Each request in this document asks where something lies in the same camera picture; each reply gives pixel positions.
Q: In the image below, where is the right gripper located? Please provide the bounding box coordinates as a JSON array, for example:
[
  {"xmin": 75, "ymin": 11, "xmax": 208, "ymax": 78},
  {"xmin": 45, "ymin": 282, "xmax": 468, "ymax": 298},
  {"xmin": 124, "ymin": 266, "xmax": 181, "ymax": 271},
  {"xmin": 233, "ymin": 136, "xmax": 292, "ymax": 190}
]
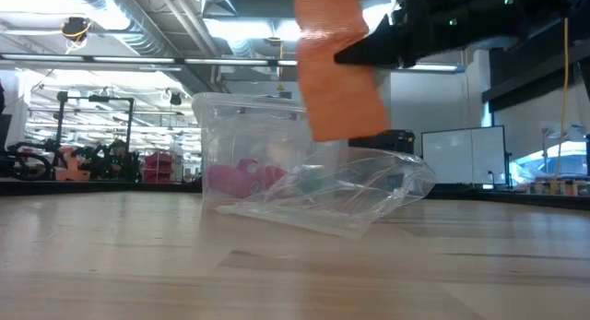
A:
[{"xmin": 334, "ymin": 0, "xmax": 462, "ymax": 68}]

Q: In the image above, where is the pink bandage roll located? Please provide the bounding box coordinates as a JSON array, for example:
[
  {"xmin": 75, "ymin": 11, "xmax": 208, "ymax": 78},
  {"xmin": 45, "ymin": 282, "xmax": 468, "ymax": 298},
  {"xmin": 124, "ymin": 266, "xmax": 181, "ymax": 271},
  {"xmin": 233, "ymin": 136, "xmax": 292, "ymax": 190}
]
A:
[{"xmin": 206, "ymin": 158, "xmax": 265, "ymax": 200}]

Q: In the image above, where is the white board on stand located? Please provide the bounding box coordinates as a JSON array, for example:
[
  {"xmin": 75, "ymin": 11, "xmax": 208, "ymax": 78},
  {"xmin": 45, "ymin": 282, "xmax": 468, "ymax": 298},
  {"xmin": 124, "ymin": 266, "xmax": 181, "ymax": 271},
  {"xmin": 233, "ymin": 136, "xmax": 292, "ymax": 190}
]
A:
[{"xmin": 419, "ymin": 124, "xmax": 512, "ymax": 188}]

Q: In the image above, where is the clear plastic zip bag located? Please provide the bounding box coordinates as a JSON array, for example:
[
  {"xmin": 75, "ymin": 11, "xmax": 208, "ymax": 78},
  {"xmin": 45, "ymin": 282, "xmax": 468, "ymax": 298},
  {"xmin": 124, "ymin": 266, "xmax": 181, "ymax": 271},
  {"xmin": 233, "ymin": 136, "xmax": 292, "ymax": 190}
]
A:
[{"xmin": 215, "ymin": 147, "xmax": 438, "ymax": 240}]

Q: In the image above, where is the clear plastic storage bin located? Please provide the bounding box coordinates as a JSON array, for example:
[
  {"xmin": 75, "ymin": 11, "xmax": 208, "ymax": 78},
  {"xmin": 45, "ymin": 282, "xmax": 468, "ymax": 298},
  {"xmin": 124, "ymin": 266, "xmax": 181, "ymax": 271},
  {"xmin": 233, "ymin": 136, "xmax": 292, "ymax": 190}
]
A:
[{"xmin": 191, "ymin": 91, "xmax": 350, "ymax": 206}]

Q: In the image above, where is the background robot station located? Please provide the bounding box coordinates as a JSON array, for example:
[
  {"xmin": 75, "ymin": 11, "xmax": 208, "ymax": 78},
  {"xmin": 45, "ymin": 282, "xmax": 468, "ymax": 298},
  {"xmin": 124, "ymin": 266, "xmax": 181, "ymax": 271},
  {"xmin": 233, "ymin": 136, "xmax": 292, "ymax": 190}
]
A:
[{"xmin": 0, "ymin": 91, "xmax": 142, "ymax": 183}]

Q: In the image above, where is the black yellow cable reel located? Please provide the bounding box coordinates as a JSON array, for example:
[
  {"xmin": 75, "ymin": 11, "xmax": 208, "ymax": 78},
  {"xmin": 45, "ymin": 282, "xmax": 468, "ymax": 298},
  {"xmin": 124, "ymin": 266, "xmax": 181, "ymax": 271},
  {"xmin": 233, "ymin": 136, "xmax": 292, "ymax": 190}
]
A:
[{"xmin": 60, "ymin": 16, "xmax": 91, "ymax": 53}]

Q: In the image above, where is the orange elastic bandage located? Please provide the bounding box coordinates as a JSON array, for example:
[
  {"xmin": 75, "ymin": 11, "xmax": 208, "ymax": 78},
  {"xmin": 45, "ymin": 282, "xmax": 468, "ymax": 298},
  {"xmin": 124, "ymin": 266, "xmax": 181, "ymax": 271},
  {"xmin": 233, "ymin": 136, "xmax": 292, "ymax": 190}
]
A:
[{"xmin": 293, "ymin": 0, "xmax": 389, "ymax": 144}]

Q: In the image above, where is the yellow cable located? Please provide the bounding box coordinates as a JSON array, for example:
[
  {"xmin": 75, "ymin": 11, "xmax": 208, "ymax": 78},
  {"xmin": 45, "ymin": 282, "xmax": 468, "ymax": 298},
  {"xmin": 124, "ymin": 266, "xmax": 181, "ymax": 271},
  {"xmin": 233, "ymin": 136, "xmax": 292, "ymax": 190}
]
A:
[{"xmin": 550, "ymin": 18, "xmax": 571, "ymax": 195}]

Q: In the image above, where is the long ceiling light strip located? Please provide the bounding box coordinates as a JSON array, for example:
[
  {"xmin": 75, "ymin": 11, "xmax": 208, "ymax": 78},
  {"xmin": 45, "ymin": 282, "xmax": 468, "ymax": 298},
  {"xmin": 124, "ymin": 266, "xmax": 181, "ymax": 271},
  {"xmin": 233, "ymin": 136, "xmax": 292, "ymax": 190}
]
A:
[{"xmin": 0, "ymin": 53, "xmax": 466, "ymax": 75}]

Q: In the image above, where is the red shelf rack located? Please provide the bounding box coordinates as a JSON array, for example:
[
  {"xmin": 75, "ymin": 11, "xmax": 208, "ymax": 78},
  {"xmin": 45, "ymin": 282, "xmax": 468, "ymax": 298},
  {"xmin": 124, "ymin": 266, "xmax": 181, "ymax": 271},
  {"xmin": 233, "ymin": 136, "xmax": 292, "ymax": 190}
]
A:
[{"xmin": 142, "ymin": 151, "xmax": 176, "ymax": 184}]

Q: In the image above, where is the black cabinet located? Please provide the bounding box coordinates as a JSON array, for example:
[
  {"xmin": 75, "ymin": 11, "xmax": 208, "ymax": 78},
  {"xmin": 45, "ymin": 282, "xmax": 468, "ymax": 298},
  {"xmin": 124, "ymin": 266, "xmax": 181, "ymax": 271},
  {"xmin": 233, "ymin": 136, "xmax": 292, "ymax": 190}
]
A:
[{"xmin": 348, "ymin": 128, "xmax": 416, "ymax": 150}]

